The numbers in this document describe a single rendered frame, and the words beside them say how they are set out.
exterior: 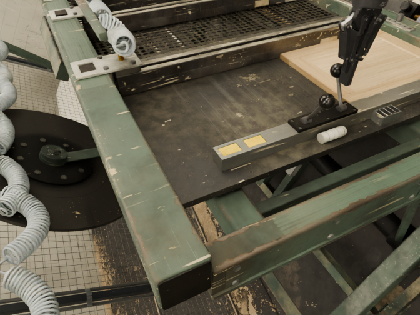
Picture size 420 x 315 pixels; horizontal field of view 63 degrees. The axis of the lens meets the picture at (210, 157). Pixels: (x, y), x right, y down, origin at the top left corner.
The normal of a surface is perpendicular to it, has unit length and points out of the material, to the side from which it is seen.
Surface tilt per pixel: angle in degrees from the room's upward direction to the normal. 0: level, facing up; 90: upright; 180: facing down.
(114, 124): 60
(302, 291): 0
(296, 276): 0
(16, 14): 90
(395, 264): 0
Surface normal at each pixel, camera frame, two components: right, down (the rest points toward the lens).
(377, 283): -0.77, -0.11
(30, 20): 0.37, 0.72
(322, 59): 0.00, -0.73
